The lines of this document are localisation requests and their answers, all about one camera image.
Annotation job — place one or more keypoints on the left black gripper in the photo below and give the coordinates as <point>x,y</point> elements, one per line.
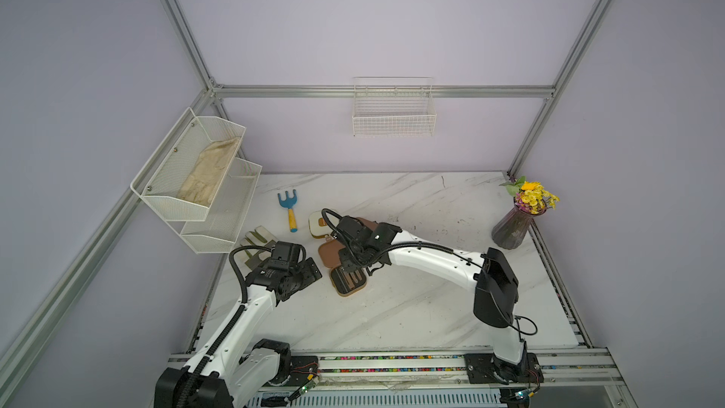
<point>309,272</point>

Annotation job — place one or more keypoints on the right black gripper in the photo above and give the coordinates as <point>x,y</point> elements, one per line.
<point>351,261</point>

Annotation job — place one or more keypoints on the brown case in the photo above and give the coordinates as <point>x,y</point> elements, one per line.
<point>370,224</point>
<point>344,283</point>

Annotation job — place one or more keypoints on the cream nail clipper case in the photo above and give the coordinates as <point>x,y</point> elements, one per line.
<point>318,227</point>

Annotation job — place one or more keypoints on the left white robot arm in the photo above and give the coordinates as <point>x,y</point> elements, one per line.
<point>229,370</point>

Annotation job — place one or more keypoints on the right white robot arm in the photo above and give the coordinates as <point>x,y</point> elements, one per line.
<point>487,276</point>

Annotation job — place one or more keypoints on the green beige glove on table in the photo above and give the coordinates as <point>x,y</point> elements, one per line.
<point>257,243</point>

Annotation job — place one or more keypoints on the blue yellow toy rake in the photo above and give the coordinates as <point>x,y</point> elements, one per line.
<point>288,202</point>

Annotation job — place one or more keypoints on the white mesh lower shelf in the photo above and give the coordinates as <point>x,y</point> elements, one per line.
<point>219,232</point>

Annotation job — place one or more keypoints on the white mesh shelf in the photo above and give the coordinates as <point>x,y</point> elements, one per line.
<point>219,232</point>
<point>158,183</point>

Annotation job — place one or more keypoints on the beige cloth glove in shelf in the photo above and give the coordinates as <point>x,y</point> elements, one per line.
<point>201,185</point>

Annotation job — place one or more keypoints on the white mesh upper shelf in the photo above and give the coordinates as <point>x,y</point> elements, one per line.
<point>158,183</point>

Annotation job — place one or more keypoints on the dark glass vase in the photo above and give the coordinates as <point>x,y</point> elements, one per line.
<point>510,232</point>

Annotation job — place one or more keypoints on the yellow flower bouquet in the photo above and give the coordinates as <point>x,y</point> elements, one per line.
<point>530,197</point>

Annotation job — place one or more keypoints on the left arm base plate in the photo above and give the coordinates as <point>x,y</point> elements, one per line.
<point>300,370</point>

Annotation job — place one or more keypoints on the white wire wall basket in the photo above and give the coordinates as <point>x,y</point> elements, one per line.
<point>399,116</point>

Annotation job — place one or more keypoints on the aluminium frame rail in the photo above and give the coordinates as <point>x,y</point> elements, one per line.
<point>350,91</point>

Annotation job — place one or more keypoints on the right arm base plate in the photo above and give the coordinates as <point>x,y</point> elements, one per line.
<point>486,369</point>

